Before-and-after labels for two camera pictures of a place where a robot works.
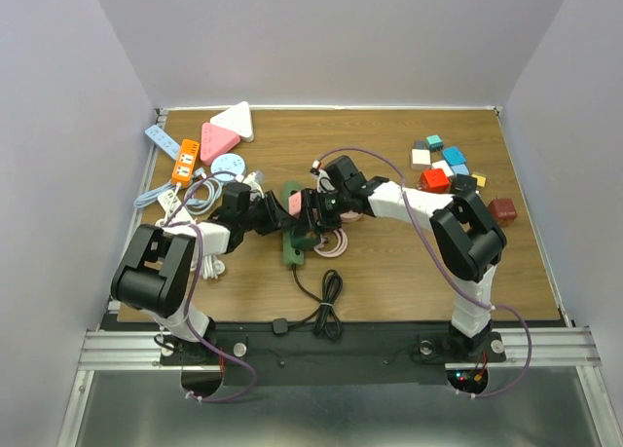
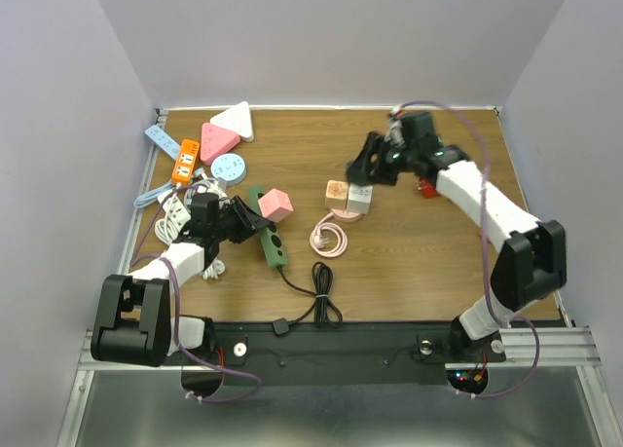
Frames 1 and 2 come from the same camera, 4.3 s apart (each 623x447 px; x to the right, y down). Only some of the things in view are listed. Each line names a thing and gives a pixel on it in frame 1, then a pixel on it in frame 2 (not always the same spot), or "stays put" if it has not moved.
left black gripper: x=276 y=216 to x=248 y=221
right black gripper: x=311 y=199 to x=375 y=143
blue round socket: x=227 y=162 stays put
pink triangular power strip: x=215 y=141 stays put
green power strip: x=292 y=256 to x=273 y=242
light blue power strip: x=163 y=140 stays put
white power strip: x=185 y=215 stays put
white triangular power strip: x=238 y=120 stays put
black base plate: x=275 y=353 stays put
